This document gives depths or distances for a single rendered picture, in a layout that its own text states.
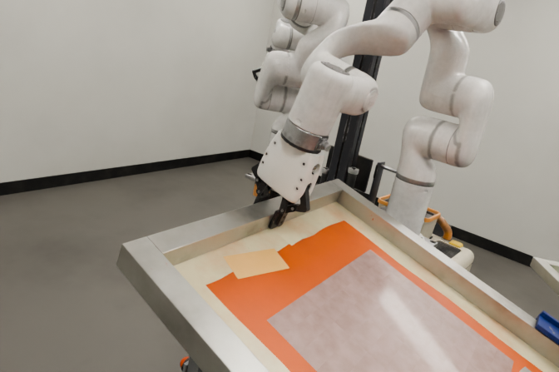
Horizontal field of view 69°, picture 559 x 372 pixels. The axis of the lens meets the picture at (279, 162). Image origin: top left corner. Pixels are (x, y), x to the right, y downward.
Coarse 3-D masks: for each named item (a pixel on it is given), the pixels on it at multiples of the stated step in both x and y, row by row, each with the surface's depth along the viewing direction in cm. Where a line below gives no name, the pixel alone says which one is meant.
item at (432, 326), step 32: (320, 256) 73; (352, 256) 77; (384, 256) 82; (352, 288) 69; (384, 288) 73; (416, 288) 77; (384, 320) 65; (416, 320) 68; (448, 320) 72; (416, 352) 61; (448, 352) 64; (480, 352) 67; (512, 352) 71
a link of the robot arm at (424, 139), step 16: (416, 128) 96; (432, 128) 93; (448, 128) 91; (416, 144) 96; (432, 144) 93; (400, 160) 100; (416, 160) 97; (432, 160) 100; (400, 176) 99; (416, 176) 97; (432, 176) 97
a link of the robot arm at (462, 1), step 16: (400, 0) 74; (416, 0) 74; (432, 0) 74; (448, 0) 71; (464, 0) 70; (480, 0) 73; (496, 0) 77; (416, 16) 73; (432, 16) 75; (448, 16) 73; (464, 16) 72; (480, 16) 75; (496, 16) 79; (480, 32) 82
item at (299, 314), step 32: (288, 256) 70; (224, 288) 57; (256, 288) 60; (288, 288) 63; (320, 288) 66; (256, 320) 55; (288, 320) 57; (320, 320) 59; (352, 320) 62; (288, 352) 52; (320, 352) 54; (352, 352) 56; (384, 352) 59
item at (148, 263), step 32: (320, 192) 88; (352, 192) 95; (192, 224) 61; (224, 224) 64; (256, 224) 70; (384, 224) 89; (128, 256) 52; (160, 256) 53; (192, 256) 60; (416, 256) 85; (160, 288) 48; (192, 288) 50; (480, 288) 79; (192, 320) 46; (512, 320) 76; (192, 352) 46; (224, 352) 44; (544, 352) 73
